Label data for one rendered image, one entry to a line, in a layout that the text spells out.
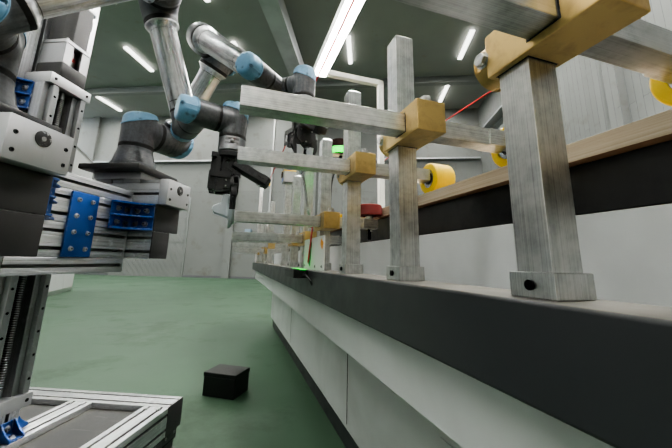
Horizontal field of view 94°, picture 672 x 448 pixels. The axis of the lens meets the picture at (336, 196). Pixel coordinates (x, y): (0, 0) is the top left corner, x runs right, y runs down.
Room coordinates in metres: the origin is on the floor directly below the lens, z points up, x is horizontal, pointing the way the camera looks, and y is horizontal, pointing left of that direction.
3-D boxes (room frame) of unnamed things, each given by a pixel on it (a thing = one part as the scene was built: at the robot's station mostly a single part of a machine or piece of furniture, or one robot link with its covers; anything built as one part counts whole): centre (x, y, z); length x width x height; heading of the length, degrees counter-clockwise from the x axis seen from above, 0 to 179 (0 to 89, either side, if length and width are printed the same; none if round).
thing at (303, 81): (0.96, 0.12, 1.31); 0.09 x 0.08 x 0.11; 63
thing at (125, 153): (1.14, 0.76, 1.09); 0.15 x 0.15 x 0.10
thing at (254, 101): (0.48, -0.10, 0.95); 0.50 x 0.04 x 0.04; 108
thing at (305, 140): (0.97, 0.12, 1.15); 0.09 x 0.08 x 0.12; 38
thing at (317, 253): (1.02, 0.07, 0.75); 0.26 x 0.01 x 0.10; 18
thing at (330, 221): (0.98, 0.03, 0.85); 0.14 x 0.06 x 0.05; 18
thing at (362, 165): (0.74, -0.05, 0.95); 0.14 x 0.06 x 0.05; 18
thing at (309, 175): (1.24, 0.11, 0.90); 0.04 x 0.04 x 0.48; 18
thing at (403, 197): (0.52, -0.11, 0.90); 0.04 x 0.04 x 0.48; 18
